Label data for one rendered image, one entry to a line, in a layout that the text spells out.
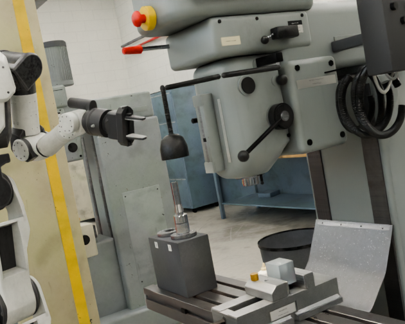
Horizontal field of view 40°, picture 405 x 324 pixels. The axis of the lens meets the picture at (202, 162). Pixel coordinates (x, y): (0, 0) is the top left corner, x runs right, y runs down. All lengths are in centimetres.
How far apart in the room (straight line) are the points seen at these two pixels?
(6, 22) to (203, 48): 185
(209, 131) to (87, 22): 999
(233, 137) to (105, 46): 1003
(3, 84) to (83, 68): 936
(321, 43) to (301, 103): 20
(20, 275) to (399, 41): 128
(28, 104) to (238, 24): 84
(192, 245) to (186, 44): 69
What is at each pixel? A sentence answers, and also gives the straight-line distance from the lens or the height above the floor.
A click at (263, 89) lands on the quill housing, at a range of 150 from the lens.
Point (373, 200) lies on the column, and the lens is 178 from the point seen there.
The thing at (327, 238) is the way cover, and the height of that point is 102.
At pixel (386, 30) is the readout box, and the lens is 145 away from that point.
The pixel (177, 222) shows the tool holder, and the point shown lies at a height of 116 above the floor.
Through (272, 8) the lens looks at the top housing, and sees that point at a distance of 154.
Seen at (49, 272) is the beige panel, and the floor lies 82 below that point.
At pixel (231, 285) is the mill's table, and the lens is 194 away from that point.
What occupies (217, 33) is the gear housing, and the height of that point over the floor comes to 169.
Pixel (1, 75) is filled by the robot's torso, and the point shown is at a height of 172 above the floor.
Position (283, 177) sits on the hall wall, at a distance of 800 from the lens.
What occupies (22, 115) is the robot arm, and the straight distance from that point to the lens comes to 199.
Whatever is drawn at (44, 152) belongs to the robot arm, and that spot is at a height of 147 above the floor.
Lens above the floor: 149
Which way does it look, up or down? 5 degrees down
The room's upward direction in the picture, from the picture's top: 10 degrees counter-clockwise
